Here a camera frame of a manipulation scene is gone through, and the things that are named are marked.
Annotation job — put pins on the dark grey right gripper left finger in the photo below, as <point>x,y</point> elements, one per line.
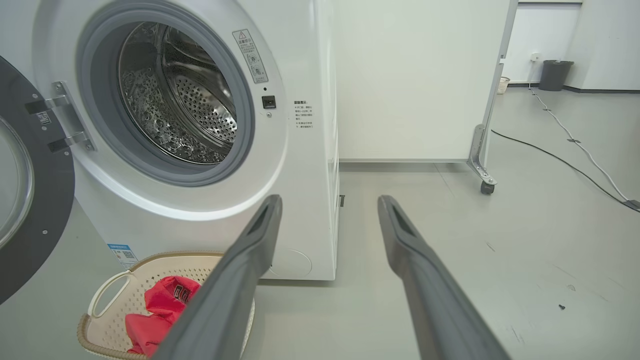
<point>225,300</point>

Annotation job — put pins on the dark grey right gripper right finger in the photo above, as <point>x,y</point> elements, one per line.
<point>440,310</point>

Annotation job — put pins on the red and white garment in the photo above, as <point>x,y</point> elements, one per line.
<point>160,310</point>

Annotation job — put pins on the washing machine glass door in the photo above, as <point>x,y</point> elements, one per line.
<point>45,200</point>

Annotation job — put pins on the cream perforated laundry basket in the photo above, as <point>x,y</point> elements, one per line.
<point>112,310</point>

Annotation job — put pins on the white front-load washing machine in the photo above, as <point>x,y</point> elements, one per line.
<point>280,165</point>

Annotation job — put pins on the black door latch slot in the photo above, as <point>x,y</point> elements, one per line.
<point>269,102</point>

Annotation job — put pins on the steel perforated washer drum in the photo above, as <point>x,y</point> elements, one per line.
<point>180,100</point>

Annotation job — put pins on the silver metal door hinge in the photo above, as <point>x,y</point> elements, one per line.
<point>65,117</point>

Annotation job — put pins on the blue energy label sticker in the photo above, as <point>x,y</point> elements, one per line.
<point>122,256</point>

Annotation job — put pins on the metal partition leg with caster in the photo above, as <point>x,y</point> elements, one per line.
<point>482,160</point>

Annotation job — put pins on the printed text notice sticker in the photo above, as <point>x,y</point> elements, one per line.
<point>303,115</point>

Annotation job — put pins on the white partition panel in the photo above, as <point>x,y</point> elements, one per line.
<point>415,80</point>

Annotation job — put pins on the small white wicker bin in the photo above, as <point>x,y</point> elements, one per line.
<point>503,85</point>

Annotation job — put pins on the grey warning sticker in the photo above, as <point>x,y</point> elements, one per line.
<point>250,56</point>

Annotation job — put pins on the dark grey trash bin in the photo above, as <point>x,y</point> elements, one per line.
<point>555,75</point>

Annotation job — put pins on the white wall socket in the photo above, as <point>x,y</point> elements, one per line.
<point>535,56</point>

